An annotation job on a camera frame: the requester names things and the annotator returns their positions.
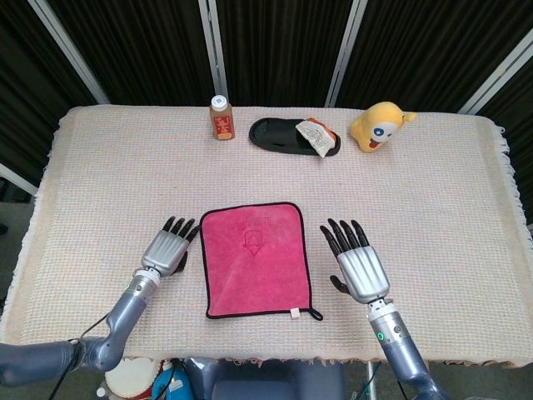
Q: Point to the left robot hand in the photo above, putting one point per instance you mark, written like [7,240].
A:
[164,252]

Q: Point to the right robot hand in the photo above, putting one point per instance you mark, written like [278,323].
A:
[362,271]

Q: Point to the pink towel with black trim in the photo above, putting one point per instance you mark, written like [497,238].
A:
[254,266]

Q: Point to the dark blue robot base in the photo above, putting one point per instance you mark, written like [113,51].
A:
[266,383]

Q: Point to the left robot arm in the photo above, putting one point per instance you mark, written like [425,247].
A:
[125,308]

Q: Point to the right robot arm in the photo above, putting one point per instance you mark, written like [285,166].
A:
[399,350]

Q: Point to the beige woven tablecloth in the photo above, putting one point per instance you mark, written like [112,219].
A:
[125,187]

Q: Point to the metal table leg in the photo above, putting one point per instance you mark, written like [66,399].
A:
[371,383]

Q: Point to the white round drum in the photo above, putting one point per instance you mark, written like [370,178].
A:
[129,375]

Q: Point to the blue plastic object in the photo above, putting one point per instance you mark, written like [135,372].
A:
[170,385]

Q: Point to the brown juice bottle red label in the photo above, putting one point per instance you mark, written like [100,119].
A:
[222,125]

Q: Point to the white orange snack packet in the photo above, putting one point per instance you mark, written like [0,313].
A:
[316,135]

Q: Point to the yellow plush toy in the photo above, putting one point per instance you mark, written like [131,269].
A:
[375,125]

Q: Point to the black slipper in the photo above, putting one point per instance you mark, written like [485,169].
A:
[275,133]

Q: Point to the white metal frame post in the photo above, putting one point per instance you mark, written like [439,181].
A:
[71,50]
[347,46]
[16,179]
[499,71]
[213,46]

